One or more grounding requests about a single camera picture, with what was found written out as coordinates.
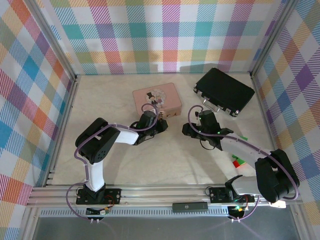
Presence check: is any pink tin box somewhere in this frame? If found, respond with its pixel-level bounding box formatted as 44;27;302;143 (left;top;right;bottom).
131;82;183;120

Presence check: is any black carrying case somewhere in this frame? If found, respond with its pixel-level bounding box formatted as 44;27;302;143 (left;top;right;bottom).
193;67;256;118

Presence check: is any black bar device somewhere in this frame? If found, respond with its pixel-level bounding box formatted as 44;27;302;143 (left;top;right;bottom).
172;202;209;214

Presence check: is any right power connector board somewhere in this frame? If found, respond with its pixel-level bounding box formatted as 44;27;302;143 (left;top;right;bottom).
228;205;246;219

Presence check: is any power connector board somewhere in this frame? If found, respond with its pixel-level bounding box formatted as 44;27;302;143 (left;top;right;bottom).
85;206;111;217
228;205;246;219

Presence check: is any left power connector board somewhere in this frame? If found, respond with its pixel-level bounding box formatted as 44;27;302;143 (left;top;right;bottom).
85;206;111;217

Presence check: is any white tag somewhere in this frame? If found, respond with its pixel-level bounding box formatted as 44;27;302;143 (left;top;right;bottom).
268;199;287;210

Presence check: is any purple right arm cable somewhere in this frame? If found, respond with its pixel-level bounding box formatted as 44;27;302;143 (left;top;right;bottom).
187;105;301;222

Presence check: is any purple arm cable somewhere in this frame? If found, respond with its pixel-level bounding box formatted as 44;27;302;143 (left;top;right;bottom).
66;103;161;221
187;105;301;222

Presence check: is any right aluminium side rail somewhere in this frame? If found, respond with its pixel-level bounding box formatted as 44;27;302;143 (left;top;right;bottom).
249;71;288;185

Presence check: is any aluminium side rail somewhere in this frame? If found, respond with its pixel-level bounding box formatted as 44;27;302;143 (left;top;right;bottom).
249;71;288;185
44;74;80;188

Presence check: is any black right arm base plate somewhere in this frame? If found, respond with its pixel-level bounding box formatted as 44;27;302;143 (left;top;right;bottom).
208;185;256;204

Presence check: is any aluminium front rail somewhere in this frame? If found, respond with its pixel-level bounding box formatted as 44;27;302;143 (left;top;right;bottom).
26;184;301;209

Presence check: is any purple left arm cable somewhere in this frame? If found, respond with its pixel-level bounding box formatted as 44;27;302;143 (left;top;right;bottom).
66;103;161;221

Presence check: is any left aluminium side rail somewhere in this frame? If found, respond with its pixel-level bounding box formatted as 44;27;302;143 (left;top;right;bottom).
44;74;80;188

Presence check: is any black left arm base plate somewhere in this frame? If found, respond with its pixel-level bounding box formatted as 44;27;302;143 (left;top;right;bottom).
75;187;123;206

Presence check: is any perforated metal cable tray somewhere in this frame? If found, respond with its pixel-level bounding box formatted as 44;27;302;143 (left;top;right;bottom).
39;208;231;218

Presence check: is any right aluminium frame post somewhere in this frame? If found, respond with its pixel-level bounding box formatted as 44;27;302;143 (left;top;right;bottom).
248;0;298;76

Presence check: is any aluminium frame post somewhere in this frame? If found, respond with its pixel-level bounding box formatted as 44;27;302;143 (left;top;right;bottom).
23;0;78;80
248;0;298;76

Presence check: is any left aluminium frame post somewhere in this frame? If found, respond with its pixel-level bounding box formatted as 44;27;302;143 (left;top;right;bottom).
23;0;78;80

